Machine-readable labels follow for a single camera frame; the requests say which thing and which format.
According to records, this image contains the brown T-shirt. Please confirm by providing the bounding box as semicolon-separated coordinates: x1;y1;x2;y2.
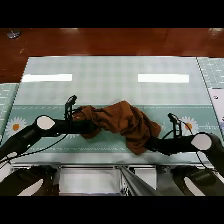
73;100;162;156

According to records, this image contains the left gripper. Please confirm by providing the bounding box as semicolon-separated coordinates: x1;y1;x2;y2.
69;119;102;140

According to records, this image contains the black cable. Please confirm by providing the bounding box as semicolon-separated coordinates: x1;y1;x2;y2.
0;133;69;164
179;120;218;177

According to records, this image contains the silver frame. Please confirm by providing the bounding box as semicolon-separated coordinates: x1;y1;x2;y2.
9;161;224;197

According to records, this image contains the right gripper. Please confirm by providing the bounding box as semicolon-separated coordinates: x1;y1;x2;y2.
144;136;174;157

